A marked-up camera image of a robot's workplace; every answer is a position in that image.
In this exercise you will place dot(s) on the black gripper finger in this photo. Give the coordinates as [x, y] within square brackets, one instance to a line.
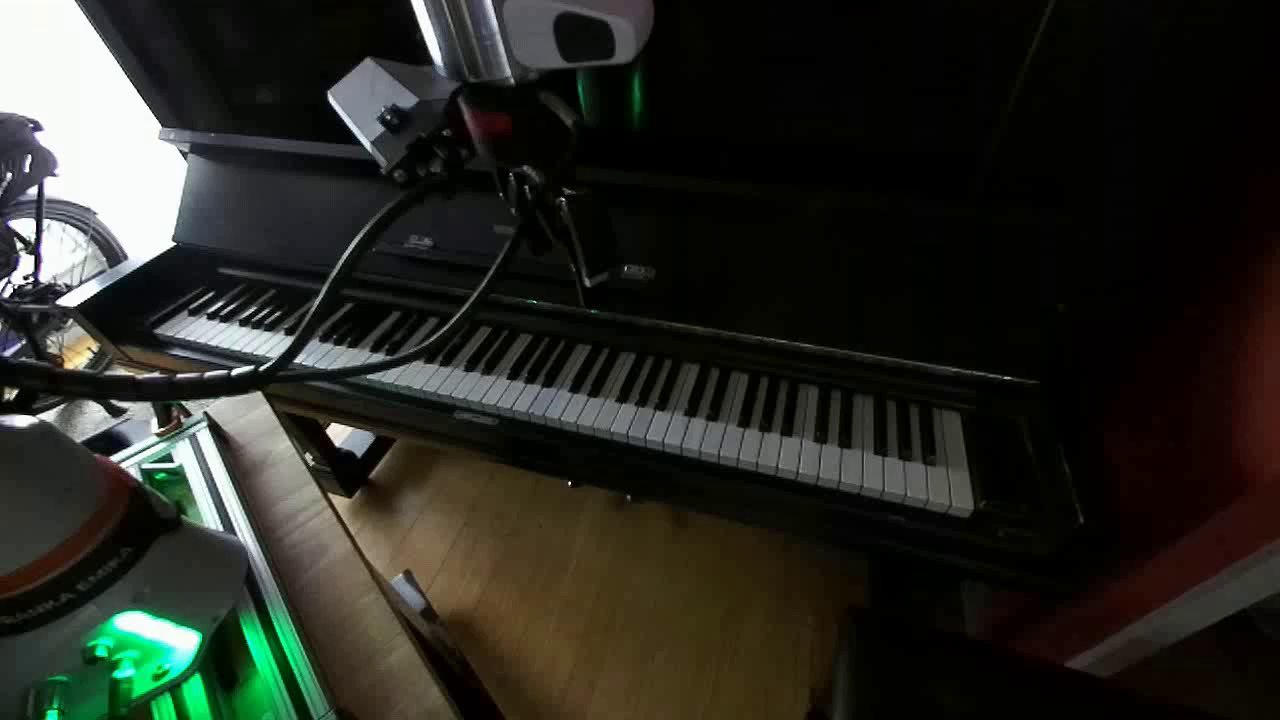
[586, 247]
[539, 212]

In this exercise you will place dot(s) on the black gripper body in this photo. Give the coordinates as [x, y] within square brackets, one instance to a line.
[515, 125]

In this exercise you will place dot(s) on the black upright piano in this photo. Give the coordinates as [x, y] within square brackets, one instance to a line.
[803, 266]

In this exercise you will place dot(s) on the bicycle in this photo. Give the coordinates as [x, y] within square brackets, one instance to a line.
[52, 241]

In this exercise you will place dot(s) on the black piano bench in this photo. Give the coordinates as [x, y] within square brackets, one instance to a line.
[961, 675]

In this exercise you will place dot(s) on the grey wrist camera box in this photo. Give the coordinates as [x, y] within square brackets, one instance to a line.
[384, 110]

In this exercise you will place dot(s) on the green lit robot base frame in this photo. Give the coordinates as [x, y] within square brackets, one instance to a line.
[223, 533]

